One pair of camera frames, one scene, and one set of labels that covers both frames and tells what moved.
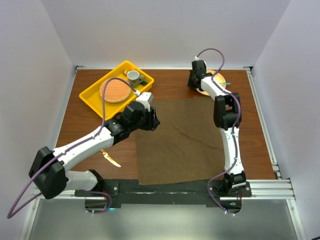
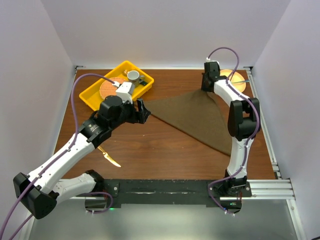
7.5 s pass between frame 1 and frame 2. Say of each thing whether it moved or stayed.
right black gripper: moved
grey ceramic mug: stayed
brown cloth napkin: moved
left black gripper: moved
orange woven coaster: stayed
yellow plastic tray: stayed
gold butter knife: stayed
